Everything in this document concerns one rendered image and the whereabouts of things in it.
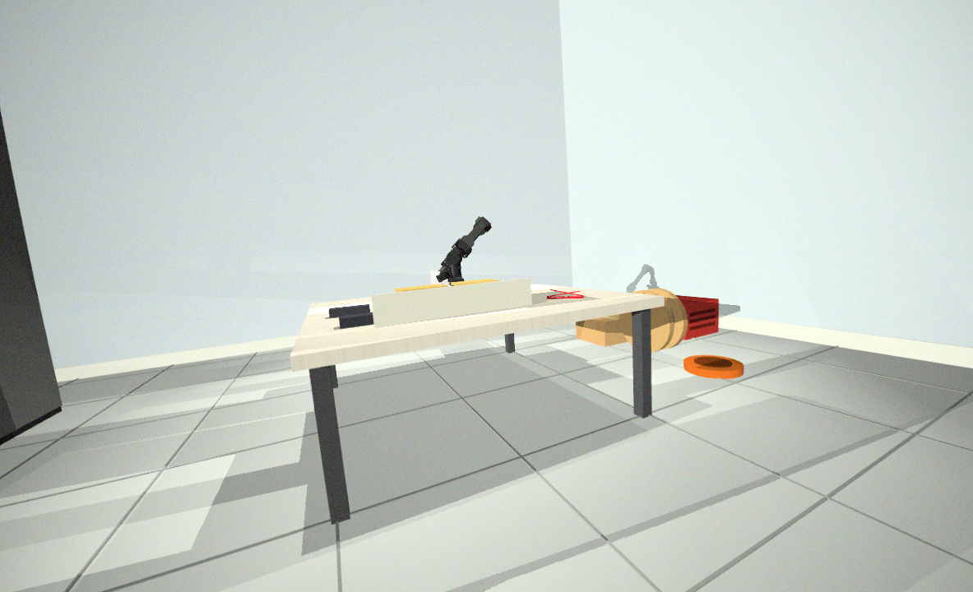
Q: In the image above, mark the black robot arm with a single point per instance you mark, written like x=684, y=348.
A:
x=463, y=248

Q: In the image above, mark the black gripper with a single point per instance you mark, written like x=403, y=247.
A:
x=456, y=273

